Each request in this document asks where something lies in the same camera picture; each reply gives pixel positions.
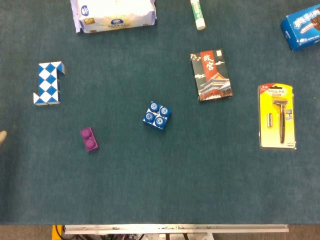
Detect purple toy brick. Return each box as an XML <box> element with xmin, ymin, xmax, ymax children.
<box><xmin>79</xmin><ymin>126</ymin><xmax>100</xmax><ymax>153</ymax></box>

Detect blue toy brick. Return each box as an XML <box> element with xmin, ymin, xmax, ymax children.
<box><xmin>142</xmin><ymin>100</ymin><xmax>173</xmax><ymax>131</ymax></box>

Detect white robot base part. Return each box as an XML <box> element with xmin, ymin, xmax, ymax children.
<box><xmin>144</xmin><ymin>233</ymin><xmax>214</xmax><ymax>240</ymax></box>

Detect blue white snake puzzle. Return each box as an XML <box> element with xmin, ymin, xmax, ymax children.
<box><xmin>33</xmin><ymin>61</ymin><xmax>66</xmax><ymax>106</ymax></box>

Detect teal felt table cloth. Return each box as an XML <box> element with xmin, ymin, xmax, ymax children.
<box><xmin>0</xmin><ymin>0</ymin><xmax>320</xmax><ymax>226</ymax></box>

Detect white tissue pack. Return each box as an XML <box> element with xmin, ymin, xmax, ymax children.
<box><xmin>70</xmin><ymin>0</ymin><xmax>158</xmax><ymax>34</ymax></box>

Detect dark palace print card box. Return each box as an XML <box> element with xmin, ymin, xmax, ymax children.
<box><xmin>190</xmin><ymin>48</ymin><xmax>234</xmax><ymax>103</ymax></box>

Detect white green glue stick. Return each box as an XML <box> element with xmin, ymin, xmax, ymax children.
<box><xmin>189</xmin><ymin>0</ymin><xmax>206</xmax><ymax>31</ymax></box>

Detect yellow razor blister pack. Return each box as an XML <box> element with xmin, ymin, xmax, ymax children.
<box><xmin>257</xmin><ymin>83</ymin><xmax>298</xmax><ymax>151</ymax></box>

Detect blue Oreo cookie box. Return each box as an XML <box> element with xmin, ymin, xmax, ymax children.
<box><xmin>279</xmin><ymin>3</ymin><xmax>320</xmax><ymax>53</ymax></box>

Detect yellow frame bracket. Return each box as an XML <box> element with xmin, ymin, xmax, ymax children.
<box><xmin>51</xmin><ymin>224</ymin><xmax>63</xmax><ymax>240</ymax></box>

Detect aluminium rail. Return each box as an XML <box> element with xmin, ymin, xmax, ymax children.
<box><xmin>62</xmin><ymin>224</ymin><xmax>290</xmax><ymax>235</ymax></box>

